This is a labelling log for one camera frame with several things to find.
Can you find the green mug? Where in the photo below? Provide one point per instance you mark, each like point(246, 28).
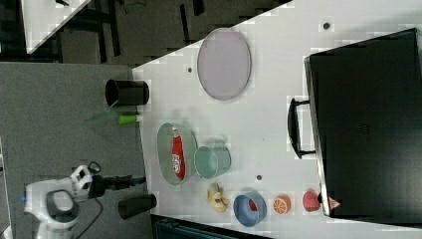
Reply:
point(211, 162)

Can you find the black cylinder post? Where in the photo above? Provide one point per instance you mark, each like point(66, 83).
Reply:
point(130, 207)

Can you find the red toy in bowl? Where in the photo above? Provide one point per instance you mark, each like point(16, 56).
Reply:
point(253, 205)

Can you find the orange slice toy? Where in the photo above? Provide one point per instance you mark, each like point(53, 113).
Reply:
point(282, 204)

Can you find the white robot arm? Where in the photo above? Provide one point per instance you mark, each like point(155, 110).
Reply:
point(56, 202)

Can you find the black toaster oven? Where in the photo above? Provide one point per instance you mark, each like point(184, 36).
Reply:
point(366, 110)

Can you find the blue bowl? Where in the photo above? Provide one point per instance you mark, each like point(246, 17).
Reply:
point(244, 214)

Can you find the yellow banana peel toy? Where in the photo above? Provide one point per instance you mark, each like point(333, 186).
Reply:
point(216, 199)

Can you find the black cylinder cup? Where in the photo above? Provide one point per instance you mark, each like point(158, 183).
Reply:
point(126, 93)

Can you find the red plush ketchup bottle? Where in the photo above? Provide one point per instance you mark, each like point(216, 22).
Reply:
point(177, 157)

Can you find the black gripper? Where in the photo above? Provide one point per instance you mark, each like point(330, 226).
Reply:
point(101, 184)

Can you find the green spatula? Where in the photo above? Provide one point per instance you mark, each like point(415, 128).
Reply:
point(103, 115)

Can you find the green oval strainer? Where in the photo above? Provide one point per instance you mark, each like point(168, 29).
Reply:
point(164, 149)

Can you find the red strawberry toy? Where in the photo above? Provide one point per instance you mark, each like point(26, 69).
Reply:
point(311, 201)

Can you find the lilac round plate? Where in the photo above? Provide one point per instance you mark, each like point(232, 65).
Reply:
point(224, 64)

